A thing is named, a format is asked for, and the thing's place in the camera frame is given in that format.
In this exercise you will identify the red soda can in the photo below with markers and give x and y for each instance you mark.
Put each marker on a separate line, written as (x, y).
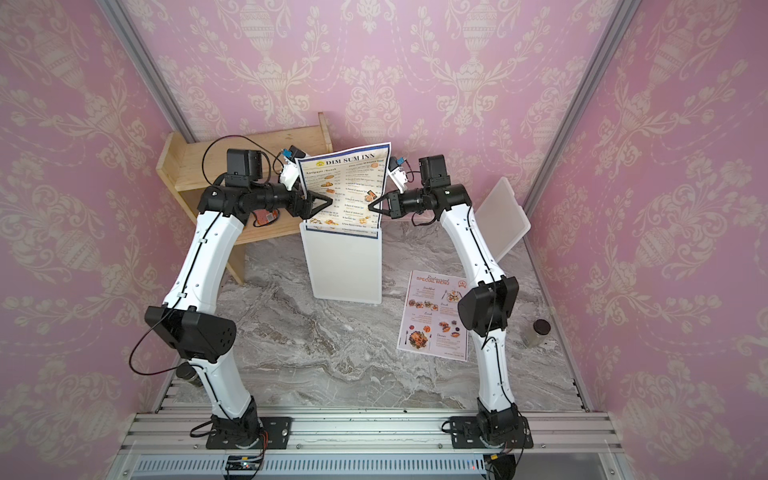
(263, 218)

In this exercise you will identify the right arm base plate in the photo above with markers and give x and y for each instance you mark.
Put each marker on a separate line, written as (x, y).
(473, 432)

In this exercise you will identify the aluminium rail frame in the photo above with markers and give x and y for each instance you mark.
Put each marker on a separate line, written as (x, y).
(368, 443)

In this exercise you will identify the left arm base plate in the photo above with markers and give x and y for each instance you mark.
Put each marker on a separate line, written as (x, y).
(270, 432)

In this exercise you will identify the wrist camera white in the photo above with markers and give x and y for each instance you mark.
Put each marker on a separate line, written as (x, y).
(290, 171)
(399, 173)

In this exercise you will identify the blue-bordered dim sum menu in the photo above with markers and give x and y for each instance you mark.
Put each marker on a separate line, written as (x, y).
(353, 179)

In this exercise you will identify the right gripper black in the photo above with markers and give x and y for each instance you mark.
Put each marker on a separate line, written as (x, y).
(397, 203)

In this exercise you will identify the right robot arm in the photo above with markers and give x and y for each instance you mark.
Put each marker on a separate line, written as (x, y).
(485, 309)

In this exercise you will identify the small circuit board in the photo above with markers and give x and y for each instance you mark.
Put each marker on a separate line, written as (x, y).
(243, 464)

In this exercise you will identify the white acrylic menu rack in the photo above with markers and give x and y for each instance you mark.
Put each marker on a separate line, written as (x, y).
(344, 264)

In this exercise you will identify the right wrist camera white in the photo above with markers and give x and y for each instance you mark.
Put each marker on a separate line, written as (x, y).
(399, 173)

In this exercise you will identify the pink special menu sheet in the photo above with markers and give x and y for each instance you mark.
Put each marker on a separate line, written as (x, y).
(430, 323)

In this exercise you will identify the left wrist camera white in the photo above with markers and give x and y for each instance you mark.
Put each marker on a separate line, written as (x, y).
(290, 171)

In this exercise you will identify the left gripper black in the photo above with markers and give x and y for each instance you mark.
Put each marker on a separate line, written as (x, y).
(306, 210)

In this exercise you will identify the small jar with black lid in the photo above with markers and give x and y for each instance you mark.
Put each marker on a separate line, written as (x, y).
(536, 333)

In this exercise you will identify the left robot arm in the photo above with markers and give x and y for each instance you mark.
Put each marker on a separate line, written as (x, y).
(254, 179)

